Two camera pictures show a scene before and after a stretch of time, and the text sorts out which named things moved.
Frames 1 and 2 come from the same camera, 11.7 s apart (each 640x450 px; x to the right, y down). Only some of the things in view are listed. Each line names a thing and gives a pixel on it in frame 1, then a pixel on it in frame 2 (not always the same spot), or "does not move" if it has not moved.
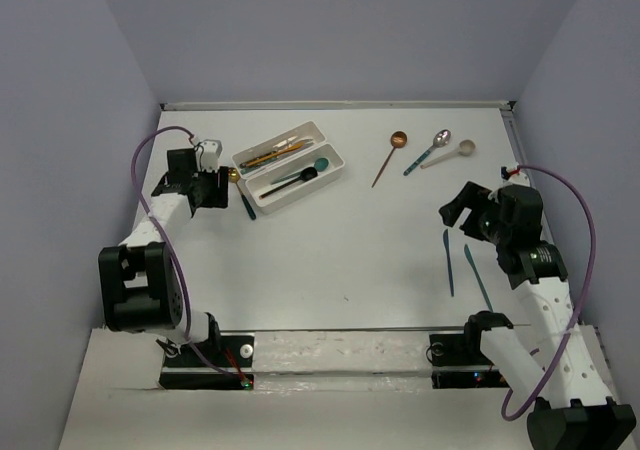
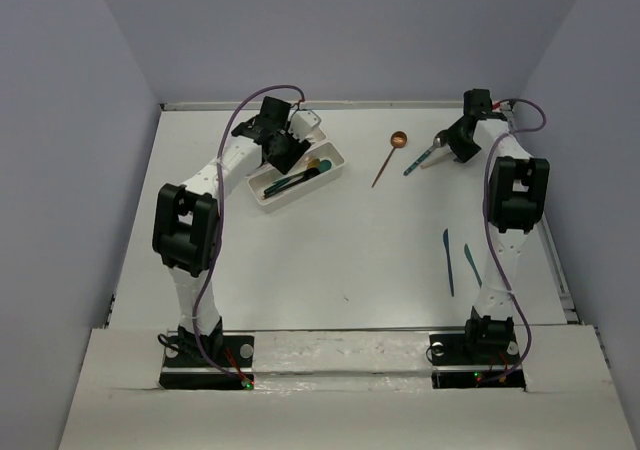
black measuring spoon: x=306 y=175 does not move
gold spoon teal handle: x=234 y=176 to x=311 y=164
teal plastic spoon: x=320 y=165 does not move
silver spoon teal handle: x=440 y=139 does not move
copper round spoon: x=397 y=140 does not move
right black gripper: x=470 y=192 to x=464 y=153
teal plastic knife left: x=446 y=240 does not move
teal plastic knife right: x=469 y=257 does not move
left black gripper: x=219 y=195 to x=296 y=150
